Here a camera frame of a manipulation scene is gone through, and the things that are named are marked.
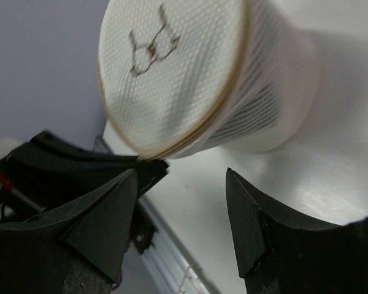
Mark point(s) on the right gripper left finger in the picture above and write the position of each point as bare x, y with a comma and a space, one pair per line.
75, 248

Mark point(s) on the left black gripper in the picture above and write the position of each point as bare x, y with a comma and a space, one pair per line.
47, 172

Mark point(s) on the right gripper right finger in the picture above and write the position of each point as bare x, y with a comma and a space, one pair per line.
281, 250

